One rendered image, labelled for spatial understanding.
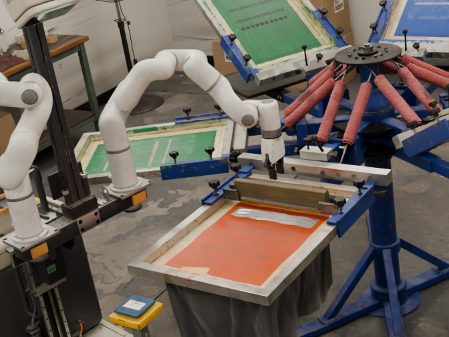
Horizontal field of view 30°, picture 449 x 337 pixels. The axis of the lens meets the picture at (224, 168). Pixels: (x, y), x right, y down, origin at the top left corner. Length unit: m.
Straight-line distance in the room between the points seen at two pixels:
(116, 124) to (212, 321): 0.80
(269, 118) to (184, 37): 5.64
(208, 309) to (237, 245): 0.26
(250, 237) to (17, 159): 0.89
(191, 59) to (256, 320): 0.95
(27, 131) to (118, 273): 2.28
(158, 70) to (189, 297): 0.82
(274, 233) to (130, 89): 0.74
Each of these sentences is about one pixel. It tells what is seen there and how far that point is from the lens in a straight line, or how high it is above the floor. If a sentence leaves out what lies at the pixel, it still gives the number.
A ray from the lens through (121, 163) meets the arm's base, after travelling 3.17.
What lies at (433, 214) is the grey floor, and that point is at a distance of 5.15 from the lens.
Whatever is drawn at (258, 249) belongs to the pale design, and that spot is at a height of 0.95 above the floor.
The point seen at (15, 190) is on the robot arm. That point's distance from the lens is 2.95.
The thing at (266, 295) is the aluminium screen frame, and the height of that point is 0.99.
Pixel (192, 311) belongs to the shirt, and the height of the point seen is 0.77.
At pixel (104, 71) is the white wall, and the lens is 7.99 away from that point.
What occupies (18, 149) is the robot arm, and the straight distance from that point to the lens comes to 2.80.
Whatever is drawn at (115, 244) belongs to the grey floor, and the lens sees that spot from 5.34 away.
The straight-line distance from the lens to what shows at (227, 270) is 2.91.
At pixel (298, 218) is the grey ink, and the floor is 0.96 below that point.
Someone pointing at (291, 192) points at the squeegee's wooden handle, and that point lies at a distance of 3.18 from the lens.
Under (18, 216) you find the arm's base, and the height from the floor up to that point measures 1.24.
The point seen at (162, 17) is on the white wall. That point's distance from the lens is 8.63.
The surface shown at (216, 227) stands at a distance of 3.21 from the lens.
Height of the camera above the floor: 2.42
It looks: 23 degrees down
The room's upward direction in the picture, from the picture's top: 10 degrees counter-clockwise
